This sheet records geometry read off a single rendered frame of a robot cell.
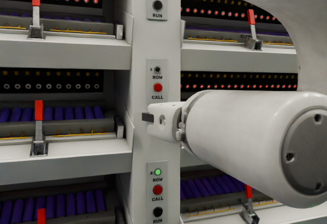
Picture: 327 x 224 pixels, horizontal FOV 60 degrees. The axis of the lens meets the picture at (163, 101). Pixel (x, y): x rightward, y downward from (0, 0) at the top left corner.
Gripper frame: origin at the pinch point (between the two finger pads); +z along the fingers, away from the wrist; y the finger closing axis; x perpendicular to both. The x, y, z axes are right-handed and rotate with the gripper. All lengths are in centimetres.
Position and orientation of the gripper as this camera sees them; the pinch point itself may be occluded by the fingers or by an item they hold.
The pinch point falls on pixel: (165, 113)
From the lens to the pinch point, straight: 49.3
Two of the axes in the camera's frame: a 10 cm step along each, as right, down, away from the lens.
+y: 9.4, -0.2, 3.3
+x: 0.0, -10.0, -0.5
